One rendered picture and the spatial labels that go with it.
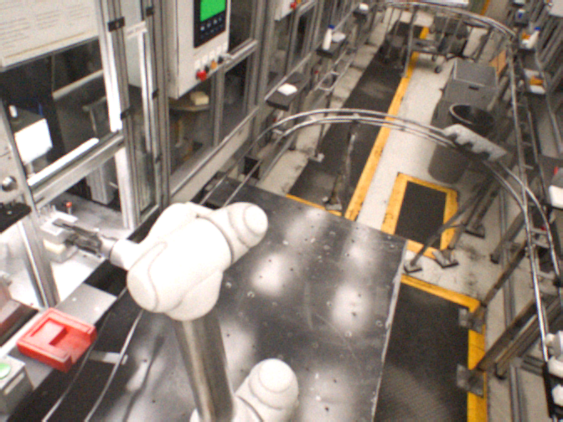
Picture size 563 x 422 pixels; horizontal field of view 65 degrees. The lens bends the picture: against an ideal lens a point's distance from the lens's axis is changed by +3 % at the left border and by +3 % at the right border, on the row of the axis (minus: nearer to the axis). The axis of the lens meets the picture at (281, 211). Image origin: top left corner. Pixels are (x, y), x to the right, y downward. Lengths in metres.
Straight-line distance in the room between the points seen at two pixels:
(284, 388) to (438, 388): 1.47
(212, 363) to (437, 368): 1.86
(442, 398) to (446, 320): 0.53
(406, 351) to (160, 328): 1.51
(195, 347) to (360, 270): 1.18
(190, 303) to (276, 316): 0.91
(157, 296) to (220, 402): 0.40
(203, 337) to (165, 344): 0.70
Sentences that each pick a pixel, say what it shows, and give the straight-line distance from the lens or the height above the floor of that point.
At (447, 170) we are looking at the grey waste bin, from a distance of 4.12.
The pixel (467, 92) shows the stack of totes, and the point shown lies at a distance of 4.63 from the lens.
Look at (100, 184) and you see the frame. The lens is 1.82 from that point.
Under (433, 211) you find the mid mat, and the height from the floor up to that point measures 0.01.
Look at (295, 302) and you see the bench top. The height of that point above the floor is 0.68.
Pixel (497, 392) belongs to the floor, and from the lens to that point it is 2.86.
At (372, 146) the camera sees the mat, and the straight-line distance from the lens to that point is 4.37.
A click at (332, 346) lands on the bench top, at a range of 1.77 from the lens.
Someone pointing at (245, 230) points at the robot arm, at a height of 1.49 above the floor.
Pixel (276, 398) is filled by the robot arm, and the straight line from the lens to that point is 1.34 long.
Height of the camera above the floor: 2.12
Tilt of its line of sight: 40 degrees down
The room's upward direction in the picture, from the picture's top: 11 degrees clockwise
